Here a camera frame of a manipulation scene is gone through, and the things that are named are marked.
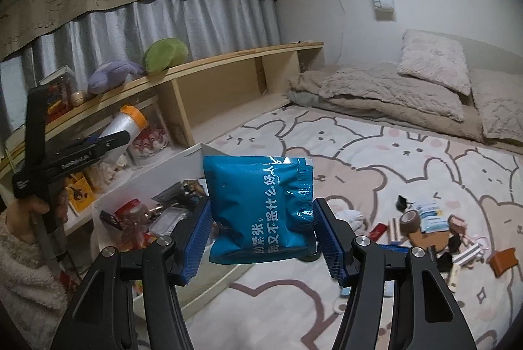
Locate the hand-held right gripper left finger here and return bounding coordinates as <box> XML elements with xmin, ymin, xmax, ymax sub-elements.
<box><xmin>49</xmin><ymin>197</ymin><xmax>214</xmax><ymax>350</ymax></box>

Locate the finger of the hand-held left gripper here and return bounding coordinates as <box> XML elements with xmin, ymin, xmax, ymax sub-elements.
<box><xmin>67</xmin><ymin>130</ymin><xmax>131</xmax><ymax>158</ymax></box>

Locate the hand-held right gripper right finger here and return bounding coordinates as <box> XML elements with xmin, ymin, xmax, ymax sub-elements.
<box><xmin>312</xmin><ymin>198</ymin><xmax>479</xmax><ymax>350</ymax></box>

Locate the white bottle orange cap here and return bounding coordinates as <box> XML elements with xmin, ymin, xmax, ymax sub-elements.
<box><xmin>98</xmin><ymin>105</ymin><xmax>148</xmax><ymax>166</ymax></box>

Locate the white cardboard box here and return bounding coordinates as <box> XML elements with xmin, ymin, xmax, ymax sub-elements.
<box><xmin>92</xmin><ymin>143</ymin><xmax>262</xmax><ymax>318</ymax></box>

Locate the blue foil packet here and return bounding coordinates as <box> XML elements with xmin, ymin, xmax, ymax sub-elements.
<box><xmin>203</xmin><ymin>155</ymin><xmax>314</xmax><ymax>265</ymax></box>

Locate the person's left forearm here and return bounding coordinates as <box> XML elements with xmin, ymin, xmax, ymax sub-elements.
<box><xmin>0</xmin><ymin>211</ymin><xmax>70</xmax><ymax>334</ymax></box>

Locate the person's left hand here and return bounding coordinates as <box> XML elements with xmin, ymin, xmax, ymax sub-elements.
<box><xmin>10</xmin><ymin>186</ymin><xmax>70</xmax><ymax>229</ymax></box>

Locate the display case with white doll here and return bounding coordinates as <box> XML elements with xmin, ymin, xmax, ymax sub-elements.
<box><xmin>84</xmin><ymin>146</ymin><xmax>131</xmax><ymax>193</ymax></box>

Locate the clear zip bag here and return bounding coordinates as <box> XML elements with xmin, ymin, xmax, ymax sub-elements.
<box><xmin>149</xmin><ymin>207</ymin><xmax>186</xmax><ymax>236</ymax></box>

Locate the white crumpled cloth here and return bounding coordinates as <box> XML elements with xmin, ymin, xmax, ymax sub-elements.
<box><xmin>327</xmin><ymin>198</ymin><xmax>368</xmax><ymax>232</ymax></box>

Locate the display case with red doll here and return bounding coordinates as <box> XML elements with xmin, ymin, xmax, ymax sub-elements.
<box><xmin>128</xmin><ymin>98</ymin><xmax>172</xmax><ymax>166</ymax></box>

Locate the clear box of crayons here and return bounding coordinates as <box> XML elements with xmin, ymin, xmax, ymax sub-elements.
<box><xmin>45</xmin><ymin>74</ymin><xmax>78</xmax><ymax>117</ymax></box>

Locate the small yellow box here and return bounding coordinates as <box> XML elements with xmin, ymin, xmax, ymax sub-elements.
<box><xmin>65</xmin><ymin>174</ymin><xmax>99</xmax><ymax>216</ymax></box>

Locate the purple plush toy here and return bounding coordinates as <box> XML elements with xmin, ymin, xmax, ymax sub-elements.
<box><xmin>88</xmin><ymin>60</ymin><xmax>145</xmax><ymax>95</ymax></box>

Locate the book with white cover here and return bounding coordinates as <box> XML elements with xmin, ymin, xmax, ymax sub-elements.
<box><xmin>39</xmin><ymin>65</ymin><xmax>75</xmax><ymax>87</ymax></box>

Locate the crinkly clear snack bag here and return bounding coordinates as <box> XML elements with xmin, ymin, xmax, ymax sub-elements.
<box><xmin>112</xmin><ymin>201</ymin><xmax>152</xmax><ymax>248</ymax></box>

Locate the black snack packet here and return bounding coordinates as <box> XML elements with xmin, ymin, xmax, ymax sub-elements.
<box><xmin>99</xmin><ymin>210</ymin><xmax>123</xmax><ymax>232</ymax></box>

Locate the brown tape roll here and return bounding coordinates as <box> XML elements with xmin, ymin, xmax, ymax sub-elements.
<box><xmin>399</xmin><ymin>210</ymin><xmax>421</xmax><ymax>236</ymax></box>

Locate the bear printed bed sheet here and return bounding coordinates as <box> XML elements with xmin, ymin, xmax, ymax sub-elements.
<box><xmin>135</xmin><ymin>105</ymin><xmax>523</xmax><ymax>350</ymax></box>

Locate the brown bear shaped coaster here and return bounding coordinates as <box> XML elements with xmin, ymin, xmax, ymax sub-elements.
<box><xmin>402</xmin><ymin>229</ymin><xmax>450</xmax><ymax>253</ymax></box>

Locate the green plush toy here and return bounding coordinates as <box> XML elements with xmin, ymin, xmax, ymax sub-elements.
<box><xmin>142</xmin><ymin>38</ymin><xmax>189</xmax><ymax>75</ymax></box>

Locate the small white blue sachet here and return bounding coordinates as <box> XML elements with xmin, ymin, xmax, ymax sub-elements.
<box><xmin>417</xmin><ymin>201</ymin><xmax>450</xmax><ymax>234</ymax></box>

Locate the small black gadget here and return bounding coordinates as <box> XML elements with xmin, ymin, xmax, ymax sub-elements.
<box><xmin>435</xmin><ymin>252</ymin><xmax>455</xmax><ymax>274</ymax></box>

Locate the wooden shelf unit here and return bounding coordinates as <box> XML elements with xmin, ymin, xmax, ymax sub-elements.
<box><xmin>0</xmin><ymin>41</ymin><xmax>325</xmax><ymax>236</ymax></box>

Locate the grey curtain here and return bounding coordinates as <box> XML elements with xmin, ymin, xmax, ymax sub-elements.
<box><xmin>0</xmin><ymin>0</ymin><xmax>282</xmax><ymax>154</ymax></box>

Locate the brown fleece blanket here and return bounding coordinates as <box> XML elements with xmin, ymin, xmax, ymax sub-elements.
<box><xmin>285</xmin><ymin>70</ymin><xmax>523</xmax><ymax>155</ymax></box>

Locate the beige textured quilt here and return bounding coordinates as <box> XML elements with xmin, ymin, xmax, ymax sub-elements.
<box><xmin>319</xmin><ymin>61</ymin><xmax>466</xmax><ymax>122</ymax></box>

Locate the fluffy beige square pillow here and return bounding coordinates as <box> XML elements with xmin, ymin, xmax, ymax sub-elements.
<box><xmin>397</xmin><ymin>29</ymin><xmax>472</xmax><ymax>96</ymax></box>

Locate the beige textured flat pillow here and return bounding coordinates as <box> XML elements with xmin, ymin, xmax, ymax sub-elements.
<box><xmin>468</xmin><ymin>68</ymin><xmax>523</xmax><ymax>140</ymax></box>

